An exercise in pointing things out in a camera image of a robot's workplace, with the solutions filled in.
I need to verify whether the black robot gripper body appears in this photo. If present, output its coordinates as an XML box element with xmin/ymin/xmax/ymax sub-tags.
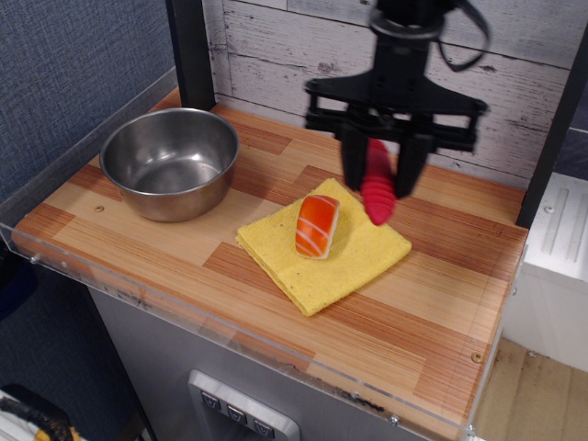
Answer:
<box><xmin>305</xmin><ymin>13</ymin><xmax>488</xmax><ymax>152</ymax></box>

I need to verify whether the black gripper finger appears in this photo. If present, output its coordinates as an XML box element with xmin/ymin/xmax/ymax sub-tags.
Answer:
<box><xmin>338</xmin><ymin>123</ymin><xmax>370</xmax><ymax>191</ymax></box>
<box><xmin>395</xmin><ymin>119</ymin><xmax>436</xmax><ymax>198</ymax></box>

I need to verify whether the metal spoon with red handle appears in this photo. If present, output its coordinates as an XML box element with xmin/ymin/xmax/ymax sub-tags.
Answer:
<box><xmin>360</xmin><ymin>139</ymin><xmax>396</xmax><ymax>226</ymax></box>

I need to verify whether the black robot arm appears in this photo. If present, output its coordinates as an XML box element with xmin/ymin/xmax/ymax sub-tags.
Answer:
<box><xmin>305</xmin><ymin>1</ymin><xmax>491</xmax><ymax>198</ymax></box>

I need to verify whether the salmon nigiri sushi toy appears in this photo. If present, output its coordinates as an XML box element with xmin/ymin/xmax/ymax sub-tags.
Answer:
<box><xmin>295</xmin><ymin>195</ymin><xmax>341</xmax><ymax>259</ymax></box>

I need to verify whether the yellow folded cloth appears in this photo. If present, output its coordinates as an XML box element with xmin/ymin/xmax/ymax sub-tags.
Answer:
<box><xmin>236</xmin><ymin>178</ymin><xmax>412</xmax><ymax>317</ymax></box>

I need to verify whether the stainless steel bowl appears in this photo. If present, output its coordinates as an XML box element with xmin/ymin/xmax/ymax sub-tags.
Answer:
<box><xmin>99</xmin><ymin>107</ymin><xmax>240</xmax><ymax>222</ymax></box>

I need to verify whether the clear acrylic table guard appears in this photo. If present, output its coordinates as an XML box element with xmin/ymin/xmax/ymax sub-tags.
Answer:
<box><xmin>0</xmin><ymin>66</ymin><xmax>527</xmax><ymax>441</ymax></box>

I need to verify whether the grey cabinet with button panel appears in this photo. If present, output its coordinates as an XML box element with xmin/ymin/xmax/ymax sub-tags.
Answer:
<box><xmin>90</xmin><ymin>289</ymin><xmax>420</xmax><ymax>440</ymax></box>

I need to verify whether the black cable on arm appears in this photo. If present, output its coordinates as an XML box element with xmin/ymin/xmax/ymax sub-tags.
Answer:
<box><xmin>435</xmin><ymin>0</ymin><xmax>492</xmax><ymax>74</ymax></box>

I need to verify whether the black vertical post right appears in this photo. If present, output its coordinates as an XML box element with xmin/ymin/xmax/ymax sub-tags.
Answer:
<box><xmin>515</xmin><ymin>28</ymin><xmax>587</xmax><ymax>229</ymax></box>

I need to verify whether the black vertical post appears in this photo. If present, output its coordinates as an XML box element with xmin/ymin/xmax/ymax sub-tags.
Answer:
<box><xmin>515</xmin><ymin>28</ymin><xmax>587</xmax><ymax>229</ymax></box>
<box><xmin>165</xmin><ymin>0</ymin><xmax>216</xmax><ymax>110</ymax></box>

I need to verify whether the black vertical post left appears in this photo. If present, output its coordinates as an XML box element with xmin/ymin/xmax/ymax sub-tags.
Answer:
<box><xmin>165</xmin><ymin>0</ymin><xmax>216</xmax><ymax>110</ymax></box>

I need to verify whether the black and yellow cable bundle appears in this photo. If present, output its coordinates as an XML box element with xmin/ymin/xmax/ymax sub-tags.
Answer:
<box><xmin>0</xmin><ymin>397</ymin><xmax>82</xmax><ymax>441</ymax></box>

